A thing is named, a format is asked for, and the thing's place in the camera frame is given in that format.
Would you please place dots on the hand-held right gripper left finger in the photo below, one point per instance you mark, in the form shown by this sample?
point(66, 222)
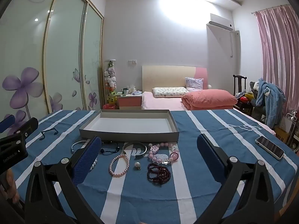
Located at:
point(88, 158)

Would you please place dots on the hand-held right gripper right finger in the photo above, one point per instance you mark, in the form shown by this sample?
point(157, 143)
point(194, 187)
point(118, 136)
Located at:
point(209, 156)

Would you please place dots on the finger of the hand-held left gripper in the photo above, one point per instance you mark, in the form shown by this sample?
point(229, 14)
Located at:
point(26, 127)
point(6, 123)

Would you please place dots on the thin silver bangle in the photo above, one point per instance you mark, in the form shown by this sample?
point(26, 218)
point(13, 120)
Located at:
point(77, 142)

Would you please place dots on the wide silver bangle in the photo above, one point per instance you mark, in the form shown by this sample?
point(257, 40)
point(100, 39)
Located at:
point(127, 144)

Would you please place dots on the grey cardboard tray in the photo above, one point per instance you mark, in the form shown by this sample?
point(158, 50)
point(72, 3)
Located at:
point(130, 126)

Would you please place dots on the person's left hand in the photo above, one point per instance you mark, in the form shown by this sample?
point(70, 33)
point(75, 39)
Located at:
point(12, 186)

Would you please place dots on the red waste bin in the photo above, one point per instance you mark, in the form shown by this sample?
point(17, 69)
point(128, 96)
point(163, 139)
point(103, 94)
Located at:
point(109, 106)

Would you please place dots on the folded coral quilt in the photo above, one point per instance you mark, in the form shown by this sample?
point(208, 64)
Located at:
point(210, 99)

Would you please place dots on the smartphone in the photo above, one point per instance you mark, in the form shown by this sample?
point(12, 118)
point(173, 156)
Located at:
point(268, 147)

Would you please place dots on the blue white striped tablecloth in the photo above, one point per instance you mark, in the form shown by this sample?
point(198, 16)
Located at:
point(140, 203)

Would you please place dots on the pink beige nightstand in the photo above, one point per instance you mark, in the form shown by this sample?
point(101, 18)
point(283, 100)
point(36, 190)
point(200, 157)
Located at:
point(129, 101)

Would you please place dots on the bed with pink sheet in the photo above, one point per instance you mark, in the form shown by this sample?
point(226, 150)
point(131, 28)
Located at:
point(161, 102)

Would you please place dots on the purple pillow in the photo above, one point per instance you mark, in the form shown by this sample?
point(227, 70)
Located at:
point(193, 84)

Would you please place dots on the patterned white pillow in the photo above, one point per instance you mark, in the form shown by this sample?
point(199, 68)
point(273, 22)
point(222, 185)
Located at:
point(169, 91)

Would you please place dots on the mug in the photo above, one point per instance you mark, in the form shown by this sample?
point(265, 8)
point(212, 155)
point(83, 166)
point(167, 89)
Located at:
point(125, 91)

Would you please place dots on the dark wooden chair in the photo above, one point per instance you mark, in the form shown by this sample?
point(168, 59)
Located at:
point(239, 84)

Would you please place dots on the plush toy tower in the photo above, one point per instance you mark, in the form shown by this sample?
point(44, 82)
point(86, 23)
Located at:
point(111, 79)

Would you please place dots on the blue garment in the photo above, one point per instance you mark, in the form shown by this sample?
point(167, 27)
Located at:
point(271, 100)

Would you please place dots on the wardrobe with flower print doors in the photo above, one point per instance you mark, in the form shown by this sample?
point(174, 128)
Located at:
point(65, 51)

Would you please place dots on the beige pink headboard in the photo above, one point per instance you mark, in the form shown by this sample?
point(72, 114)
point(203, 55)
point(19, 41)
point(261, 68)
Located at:
point(168, 77)

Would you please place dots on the metal rack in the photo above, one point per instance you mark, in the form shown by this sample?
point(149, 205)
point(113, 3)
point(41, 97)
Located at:
point(293, 126)

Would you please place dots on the pink curtain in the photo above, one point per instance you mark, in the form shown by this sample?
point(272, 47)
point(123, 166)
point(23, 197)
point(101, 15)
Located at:
point(278, 56)

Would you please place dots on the white air conditioner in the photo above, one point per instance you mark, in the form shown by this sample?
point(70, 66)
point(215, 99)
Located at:
point(220, 22)

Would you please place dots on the curtain rod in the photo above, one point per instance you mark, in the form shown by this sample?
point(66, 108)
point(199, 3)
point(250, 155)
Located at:
point(268, 7)

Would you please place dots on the wall switch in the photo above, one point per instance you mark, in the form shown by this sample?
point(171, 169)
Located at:
point(132, 62)

